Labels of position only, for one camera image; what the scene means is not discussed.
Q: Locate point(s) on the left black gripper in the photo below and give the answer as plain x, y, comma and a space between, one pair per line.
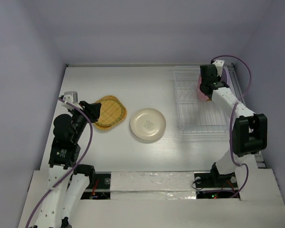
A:
95, 109

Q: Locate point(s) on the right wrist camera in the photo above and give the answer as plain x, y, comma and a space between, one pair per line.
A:
219, 64

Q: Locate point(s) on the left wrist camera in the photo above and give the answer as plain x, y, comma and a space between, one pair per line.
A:
70, 97

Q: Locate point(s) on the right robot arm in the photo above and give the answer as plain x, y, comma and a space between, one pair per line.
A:
247, 130

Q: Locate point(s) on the square woven bamboo plate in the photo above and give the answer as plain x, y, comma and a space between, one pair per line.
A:
123, 115

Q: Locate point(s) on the green-rimmed woven plate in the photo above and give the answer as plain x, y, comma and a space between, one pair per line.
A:
109, 112

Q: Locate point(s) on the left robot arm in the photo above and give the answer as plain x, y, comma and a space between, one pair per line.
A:
67, 177

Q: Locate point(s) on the purple round plate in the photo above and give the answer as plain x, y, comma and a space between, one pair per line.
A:
225, 76

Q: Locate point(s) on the white wire dish rack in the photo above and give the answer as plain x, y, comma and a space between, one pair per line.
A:
196, 118

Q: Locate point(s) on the foil-wrapped front bar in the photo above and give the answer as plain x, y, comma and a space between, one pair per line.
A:
152, 186

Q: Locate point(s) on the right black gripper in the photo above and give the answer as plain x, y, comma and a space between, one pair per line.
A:
204, 88

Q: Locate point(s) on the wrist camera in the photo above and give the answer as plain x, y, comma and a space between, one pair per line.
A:
219, 64
70, 97

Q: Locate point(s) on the pink round plate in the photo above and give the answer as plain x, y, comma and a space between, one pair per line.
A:
202, 97

